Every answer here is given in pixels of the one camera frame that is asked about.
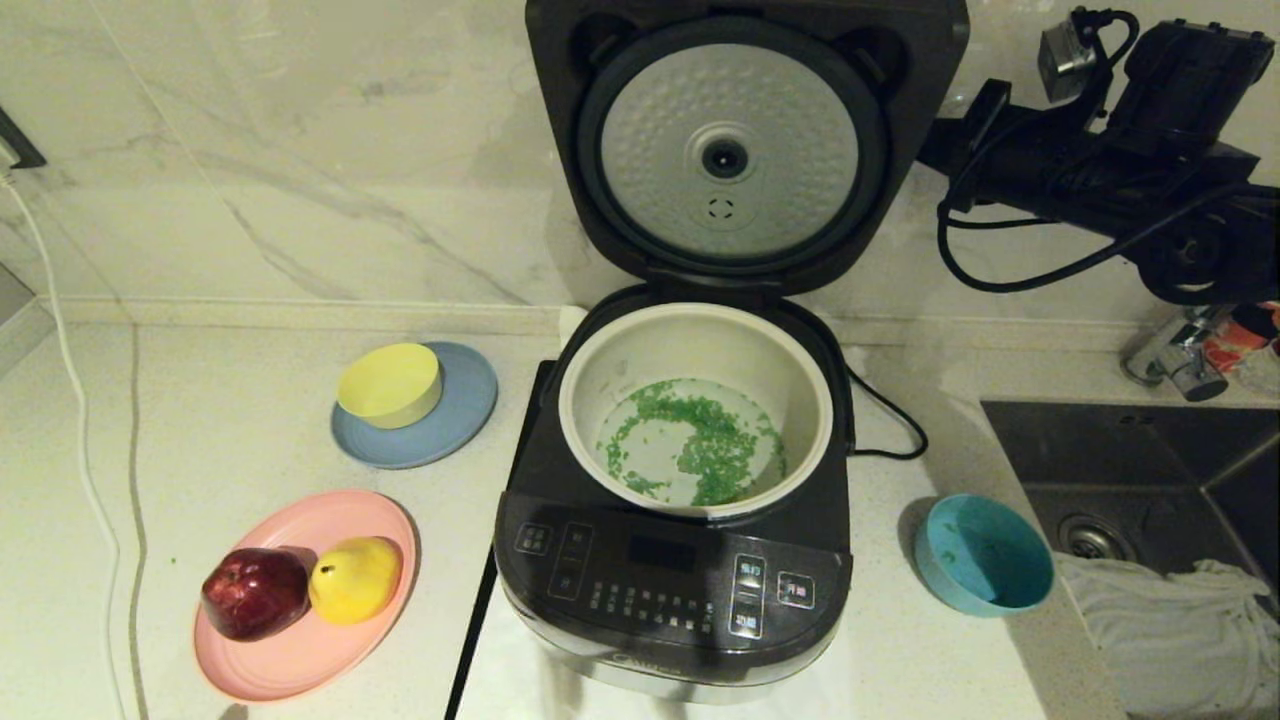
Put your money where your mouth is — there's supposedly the black rice cooker lid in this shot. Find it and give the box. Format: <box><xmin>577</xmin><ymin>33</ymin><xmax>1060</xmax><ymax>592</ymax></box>
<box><xmin>526</xmin><ymin>0</ymin><xmax>971</xmax><ymax>299</ymax></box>

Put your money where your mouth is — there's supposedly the teal plastic bowl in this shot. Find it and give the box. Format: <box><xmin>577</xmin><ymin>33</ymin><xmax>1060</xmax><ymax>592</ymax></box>
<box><xmin>914</xmin><ymin>492</ymin><xmax>1056</xmax><ymax>617</ymax></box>

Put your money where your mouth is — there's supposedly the black rice cooker body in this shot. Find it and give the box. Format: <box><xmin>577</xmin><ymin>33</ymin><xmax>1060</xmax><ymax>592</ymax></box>
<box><xmin>495</xmin><ymin>285</ymin><xmax>854</xmax><ymax>700</ymax></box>

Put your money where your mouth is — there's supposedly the yellow bowl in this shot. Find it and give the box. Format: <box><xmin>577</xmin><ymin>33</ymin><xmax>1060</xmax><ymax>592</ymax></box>
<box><xmin>336</xmin><ymin>343</ymin><xmax>444</xmax><ymax>430</ymax></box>

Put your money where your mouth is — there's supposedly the red label bottle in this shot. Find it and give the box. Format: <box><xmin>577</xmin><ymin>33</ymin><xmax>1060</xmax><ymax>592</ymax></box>
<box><xmin>1200</xmin><ymin>302</ymin><xmax>1280</xmax><ymax>374</ymax></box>

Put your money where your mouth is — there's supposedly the chrome faucet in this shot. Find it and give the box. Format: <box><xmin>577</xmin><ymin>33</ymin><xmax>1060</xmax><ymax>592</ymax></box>
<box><xmin>1118</xmin><ymin>305</ymin><xmax>1236</xmax><ymax>403</ymax></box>

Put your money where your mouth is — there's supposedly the stainless steel sink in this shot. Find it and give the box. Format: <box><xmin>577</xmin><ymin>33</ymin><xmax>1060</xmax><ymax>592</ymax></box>
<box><xmin>980</xmin><ymin>400</ymin><xmax>1280</xmax><ymax>720</ymax></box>

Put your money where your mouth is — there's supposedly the round sink drain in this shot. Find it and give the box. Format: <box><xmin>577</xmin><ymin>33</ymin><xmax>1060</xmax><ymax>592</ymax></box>
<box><xmin>1055</xmin><ymin>513</ymin><xmax>1137</xmax><ymax>562</ymax></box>

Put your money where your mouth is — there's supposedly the white cloth with green specks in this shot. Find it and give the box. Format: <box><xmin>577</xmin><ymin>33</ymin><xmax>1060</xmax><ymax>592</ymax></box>
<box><xmin>1055</xmin><ymin>555</ymin><xmax>1280</xmax><ymax>717</ymax></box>

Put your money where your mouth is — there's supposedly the blue plate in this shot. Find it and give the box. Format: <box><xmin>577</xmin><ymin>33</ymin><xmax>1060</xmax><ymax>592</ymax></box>
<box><xmin>331</xmin><ymin>342</ymin><xmax>500</xmax><ymax>471</ymax></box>

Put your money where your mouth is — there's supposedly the yellow pear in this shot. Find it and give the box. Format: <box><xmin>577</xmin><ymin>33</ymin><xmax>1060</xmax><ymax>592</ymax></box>
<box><xmin>308</xmin><ymin>536</ymin><xmax>404</xmax><ymax>626</ymax></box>

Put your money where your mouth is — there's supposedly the pink plate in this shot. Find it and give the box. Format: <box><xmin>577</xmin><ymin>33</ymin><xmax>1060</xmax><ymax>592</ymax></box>
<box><xmin>194</xmin><ymin>488</ymin><xmax>422</xmax><ymax>702</ymax></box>

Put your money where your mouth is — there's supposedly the red apple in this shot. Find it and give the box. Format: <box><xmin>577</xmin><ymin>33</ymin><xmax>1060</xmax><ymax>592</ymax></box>
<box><xmin>201</xmin><ymin>546</ymin><xmax>315</xmax><ymax>642</ymax></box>

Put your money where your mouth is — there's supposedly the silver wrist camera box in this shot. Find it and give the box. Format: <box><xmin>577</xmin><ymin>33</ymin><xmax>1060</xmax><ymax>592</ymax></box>
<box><xmin>1037</xmin><ymin>20</ymin><xmax>1101</xmax><ymax>104</ymax></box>

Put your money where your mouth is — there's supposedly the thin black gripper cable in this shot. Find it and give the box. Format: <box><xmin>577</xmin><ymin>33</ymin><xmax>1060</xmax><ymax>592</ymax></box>
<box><xmin>936</xmin><ymin>8</ymin><xmax>1251</xmax><ymax>294</ymax></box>

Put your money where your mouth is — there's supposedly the black power cord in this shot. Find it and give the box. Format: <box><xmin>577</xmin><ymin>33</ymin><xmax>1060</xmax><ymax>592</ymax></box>
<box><xmin>845</xmin><ymin>365</ymin><xmax>928</xmax><ymax>461</ymax></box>

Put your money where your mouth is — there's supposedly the white cable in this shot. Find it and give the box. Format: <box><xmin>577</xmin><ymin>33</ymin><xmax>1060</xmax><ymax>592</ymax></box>
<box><xmin>0</xmin><ymin>165</ymin><xmax>138</xmax><ymax>720</ymax></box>

